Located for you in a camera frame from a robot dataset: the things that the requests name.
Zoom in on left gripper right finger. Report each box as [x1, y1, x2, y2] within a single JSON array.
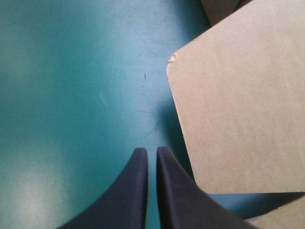
[[156, 146, 259, 229]]

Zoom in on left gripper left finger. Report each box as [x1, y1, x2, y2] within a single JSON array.
[[56, 147, 149, 229]]

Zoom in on brown cardboard box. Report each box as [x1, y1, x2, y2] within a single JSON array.
[[166, 0, 305, 229]]

